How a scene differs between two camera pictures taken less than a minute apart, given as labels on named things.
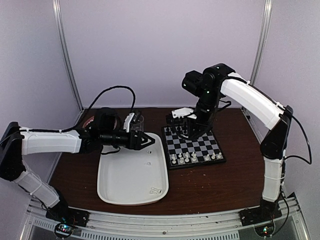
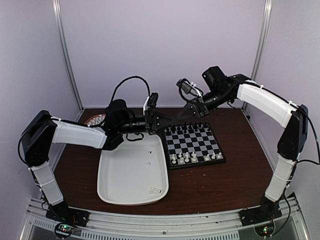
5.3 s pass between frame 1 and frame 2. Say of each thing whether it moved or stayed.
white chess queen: stayed
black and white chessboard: stayed
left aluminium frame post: stayed
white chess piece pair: stayed
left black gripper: moved
